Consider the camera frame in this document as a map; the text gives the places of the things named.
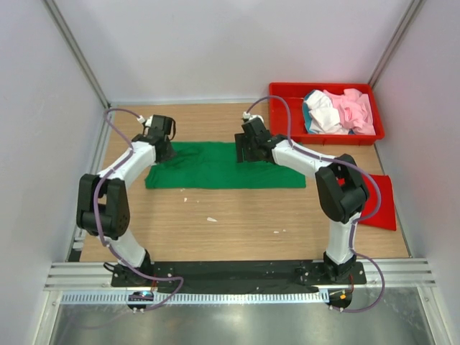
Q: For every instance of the white t shirt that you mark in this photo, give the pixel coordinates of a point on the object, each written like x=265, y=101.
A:
x=317, y=97

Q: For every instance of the pink t shirt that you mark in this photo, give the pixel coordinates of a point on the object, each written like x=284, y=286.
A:
x=355, y=111

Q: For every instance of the slotted cable duct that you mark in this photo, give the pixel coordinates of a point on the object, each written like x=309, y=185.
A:
x=143, y=297

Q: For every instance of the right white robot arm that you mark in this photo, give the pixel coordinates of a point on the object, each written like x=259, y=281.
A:
x=342, y=192

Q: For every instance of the left aluminium frame post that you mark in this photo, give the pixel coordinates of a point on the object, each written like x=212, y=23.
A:
x=66, y=33

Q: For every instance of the folded red t shirt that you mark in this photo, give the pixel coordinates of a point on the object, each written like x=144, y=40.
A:
x=385, y=218

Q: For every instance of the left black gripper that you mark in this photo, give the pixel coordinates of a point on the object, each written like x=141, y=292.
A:
x=169, y=154

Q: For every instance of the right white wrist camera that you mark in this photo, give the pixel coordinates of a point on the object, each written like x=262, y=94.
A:
x=246, y=116

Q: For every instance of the red plastic bin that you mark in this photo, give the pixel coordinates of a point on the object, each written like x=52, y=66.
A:
x=294, y=94

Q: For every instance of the aluminium frame post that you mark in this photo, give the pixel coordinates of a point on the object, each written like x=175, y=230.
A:
x=66, y=33
x=403, y=27

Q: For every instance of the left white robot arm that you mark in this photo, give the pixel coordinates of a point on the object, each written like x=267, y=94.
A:
x=103, y=206

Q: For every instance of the right aluminium frame post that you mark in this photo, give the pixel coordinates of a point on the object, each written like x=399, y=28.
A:
x=403, y=27

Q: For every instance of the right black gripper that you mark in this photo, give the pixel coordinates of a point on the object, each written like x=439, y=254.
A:
x=241, y=142

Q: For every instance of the green t shirt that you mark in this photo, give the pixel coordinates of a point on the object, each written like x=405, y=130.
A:
x=213, y=165

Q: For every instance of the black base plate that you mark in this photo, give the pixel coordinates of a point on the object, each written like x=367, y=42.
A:
x=249, y=276

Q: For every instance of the front aluminium rail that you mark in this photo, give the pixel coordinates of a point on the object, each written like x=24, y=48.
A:
x=91, y=275

